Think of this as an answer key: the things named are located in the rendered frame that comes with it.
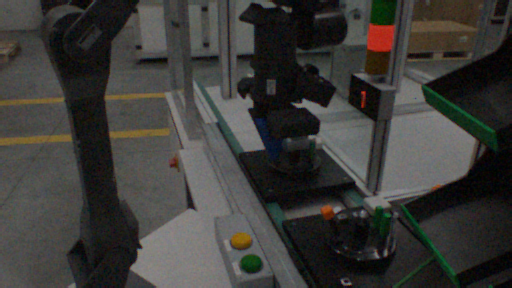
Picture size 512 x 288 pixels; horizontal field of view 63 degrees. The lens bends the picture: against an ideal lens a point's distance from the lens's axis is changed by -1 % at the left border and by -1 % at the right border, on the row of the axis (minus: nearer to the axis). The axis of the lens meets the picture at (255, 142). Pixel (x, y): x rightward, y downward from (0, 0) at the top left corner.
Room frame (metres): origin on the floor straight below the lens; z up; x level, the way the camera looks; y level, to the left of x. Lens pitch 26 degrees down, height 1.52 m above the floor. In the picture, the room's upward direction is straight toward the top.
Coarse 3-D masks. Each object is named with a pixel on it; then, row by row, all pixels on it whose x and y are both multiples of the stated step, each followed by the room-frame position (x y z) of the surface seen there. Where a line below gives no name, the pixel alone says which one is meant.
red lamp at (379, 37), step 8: (368, 32) 0.89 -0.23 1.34; (376, 32) 0.87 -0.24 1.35; (384, 32) 0.86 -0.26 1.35; (392, 32) 0.87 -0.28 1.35; (368, 40) 0.88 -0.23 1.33; (376, 40) 0.87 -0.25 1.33; (384, 40) 0.86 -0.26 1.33; (368, 48) 0.88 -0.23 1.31; (376, 48) 0.87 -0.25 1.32; (384, 48) 0.86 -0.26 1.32
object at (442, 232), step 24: (480, 168) 0.47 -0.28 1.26; (504, 168) 0.47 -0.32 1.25; (432, 192) 0.46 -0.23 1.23; (456, 192) 0.46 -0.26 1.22; (480, 192) 0.45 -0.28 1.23; (504, 192) 0.44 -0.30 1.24; (408, 216) 0.43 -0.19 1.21; (432, 216) 0.44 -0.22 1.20; (456, 216) 0.43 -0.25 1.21; (480, 216) 0.41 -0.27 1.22; (504, 216) 0.40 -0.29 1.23; (432, 240) 0.40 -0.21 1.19; (456, 240) 0.39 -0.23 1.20; (480, 240) 0.38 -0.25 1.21; (504, 240) 0.37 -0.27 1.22; (456, 264) 0.36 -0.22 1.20; (480, 264) 0.33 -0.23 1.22; (504, 264) 0.34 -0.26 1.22
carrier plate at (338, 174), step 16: (240, 160) 1.06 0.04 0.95; (256, 160) 1.03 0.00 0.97; (320, 160) 1.03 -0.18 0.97; (256, 176) 0.94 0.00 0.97; (272, 176) 0.94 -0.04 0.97; (320, 176) 0.94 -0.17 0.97; (336, 176) 0.94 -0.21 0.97; (272, 192) 0.86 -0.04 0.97; (288, 192) 0.86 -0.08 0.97; (304, 192) 0.88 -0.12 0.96; (320, 192) 0.89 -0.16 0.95
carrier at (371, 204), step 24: (312, 216) 0.77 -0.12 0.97; (336, 216) 0.72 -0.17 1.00; (360, 216) 0.67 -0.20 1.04; (384, 216) 0.67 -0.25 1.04; (312, 240) 0.68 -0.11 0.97; (336, 240) 0.65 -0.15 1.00; (360, 240) 0.66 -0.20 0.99; (384, 240) 0.66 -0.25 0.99; (408, 240) 0.68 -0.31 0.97; (312, 264) 0.61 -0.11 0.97; (336, 264) 0.61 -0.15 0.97; (360, 264) 0.60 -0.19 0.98; (384, 264) 0.61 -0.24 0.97; (408, 264) 0.61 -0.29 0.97
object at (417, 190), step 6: (450, 180) 0.94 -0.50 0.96; (420, 186) 0.91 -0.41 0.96; (426, 186) 0.91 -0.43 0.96; (432, 186) 0.91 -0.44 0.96; (390, 192) 0.88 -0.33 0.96; (396, 192) 0.88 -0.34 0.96; (402, 192) 0.88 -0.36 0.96; (408, 192) 0.88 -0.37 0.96; (414, 192) 0.88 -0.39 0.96; (420, 192) 0.88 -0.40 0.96; (426, 192) 0.88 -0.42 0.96; (384, 198) 0.86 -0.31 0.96; (390, 198) 0.85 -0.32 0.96; (396, 198) 0.85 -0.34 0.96
